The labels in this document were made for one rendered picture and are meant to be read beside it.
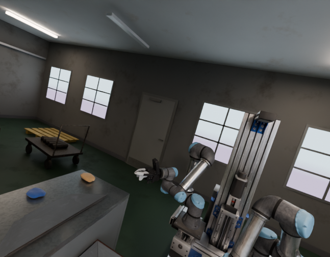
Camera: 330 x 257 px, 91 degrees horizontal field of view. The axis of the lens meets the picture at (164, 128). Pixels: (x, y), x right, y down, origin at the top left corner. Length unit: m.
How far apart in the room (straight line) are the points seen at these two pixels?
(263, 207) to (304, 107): 3.27
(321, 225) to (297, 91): 2.58
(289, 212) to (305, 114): 3.25
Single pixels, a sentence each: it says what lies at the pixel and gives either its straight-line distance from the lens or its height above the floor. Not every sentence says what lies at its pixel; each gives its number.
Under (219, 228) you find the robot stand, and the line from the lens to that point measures 1.59.
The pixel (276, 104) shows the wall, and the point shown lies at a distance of 4.10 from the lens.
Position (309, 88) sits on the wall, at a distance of 4.26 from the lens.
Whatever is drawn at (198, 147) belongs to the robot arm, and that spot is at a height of 1.66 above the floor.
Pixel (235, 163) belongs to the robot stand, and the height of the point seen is 1.61.
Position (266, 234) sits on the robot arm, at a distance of 1.46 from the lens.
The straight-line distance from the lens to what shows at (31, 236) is 1.22.
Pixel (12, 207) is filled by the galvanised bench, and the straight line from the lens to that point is 1.47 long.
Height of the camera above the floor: 1.89
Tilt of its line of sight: 7 degrees down
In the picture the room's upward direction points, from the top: 15 degrees clockwise
